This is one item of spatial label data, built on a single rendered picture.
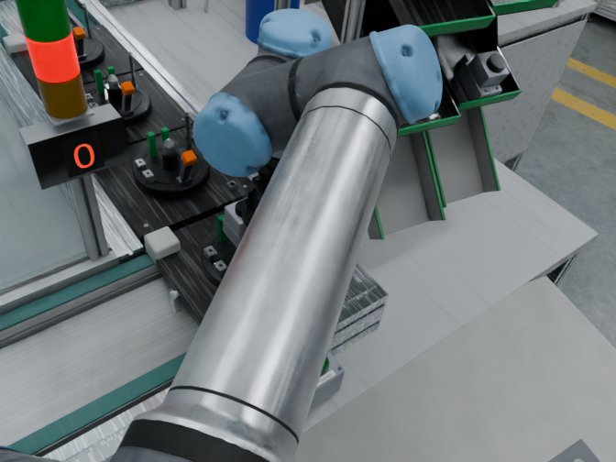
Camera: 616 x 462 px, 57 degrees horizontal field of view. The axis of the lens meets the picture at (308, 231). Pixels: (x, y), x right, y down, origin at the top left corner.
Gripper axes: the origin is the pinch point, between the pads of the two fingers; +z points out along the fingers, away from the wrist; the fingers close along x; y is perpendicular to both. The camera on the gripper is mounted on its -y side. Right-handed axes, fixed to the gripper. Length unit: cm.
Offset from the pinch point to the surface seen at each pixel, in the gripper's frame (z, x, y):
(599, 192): 107, 213, -25
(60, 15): -31.5, -17.9, -16.3
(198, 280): 10.2, -8.4, -6.9
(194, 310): 10.2, -11.6, -2.2
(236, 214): -1.3, -1.5, -6.6
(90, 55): 8, 2, -77
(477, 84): -15.4, 39.3, -0.2
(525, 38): 28, 147, -55
